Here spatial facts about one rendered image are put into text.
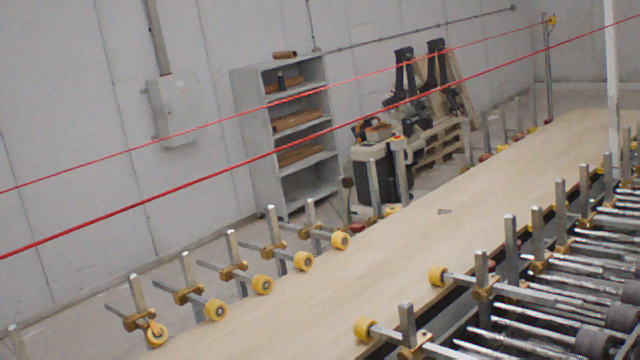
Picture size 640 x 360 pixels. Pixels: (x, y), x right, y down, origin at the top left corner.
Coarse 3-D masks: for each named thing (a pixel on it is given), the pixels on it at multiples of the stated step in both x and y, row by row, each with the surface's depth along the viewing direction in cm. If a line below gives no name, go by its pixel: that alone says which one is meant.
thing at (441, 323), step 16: (592, 176) 340; (576, 192) 326; (592, 192) 342; (576, 208) 327; (528, 240) 287; (496, 256) 265; (496, 272) 267; (464, 288) 248; (448, 304) 241; (464, 304) 250; (416, 320) 226; (432, 320) 234; (448, 320) 242; (384, 352) 214
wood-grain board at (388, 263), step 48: (528, 144) 406; (576, 144) 388; (432, 192) 345; (480, 192) 332; (528, 192) 320; (384, 240) 291; (432, 240) 282; (480, 240) 272; (288, 288) 258; (336, 288) 251; (384, 288) 244; (432, 288) 237; (192, 336) 231; (240, 336) 226; (288, 336) 220; (336, 336) 215
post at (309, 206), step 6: (306, 204) 303; (312, 204) 304; (306, 210) 305; (312, 210) 304; (306, 216) 306; (312, 216) 304; (312, 222) 305; (312, 240) 309; (318, 240) 309; (312, 246) 311; (318, 246) 310; (318, 252) 310
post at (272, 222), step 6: (270, 204) 286; (270, 210) 284; (270, 216) 285; (270, 222) 286; (276, 222) 288; (270, 228) 288; (276, 228) 288; (270, 234) 290; (276, 234) 288; (276, 240) 289; (276, 258) 293; (282, 258) 293; (276, 264) 294; (282, 264) 293; (282, 270) 293; (282, 276) 294
